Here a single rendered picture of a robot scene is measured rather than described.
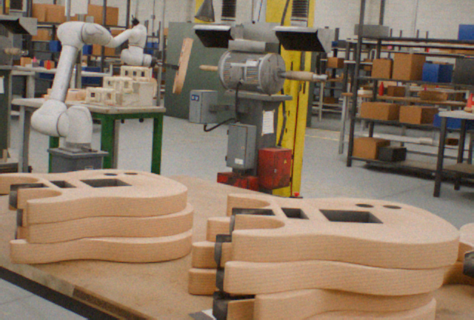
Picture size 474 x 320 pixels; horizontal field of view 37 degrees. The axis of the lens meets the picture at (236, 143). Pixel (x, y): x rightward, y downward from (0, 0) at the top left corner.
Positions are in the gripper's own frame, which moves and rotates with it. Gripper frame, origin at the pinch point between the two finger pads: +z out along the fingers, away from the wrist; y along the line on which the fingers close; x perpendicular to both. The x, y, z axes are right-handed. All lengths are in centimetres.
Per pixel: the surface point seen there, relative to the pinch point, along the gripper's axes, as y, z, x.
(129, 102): -0.4, -29.0, -31.7
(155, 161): -9, -2, -70
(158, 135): -8, -3, -51
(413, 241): 407, 19, -40
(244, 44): 75, 32, 20
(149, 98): -13.9, -15.3, -26.0
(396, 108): -359, 305, 31
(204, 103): 84, 15, -22
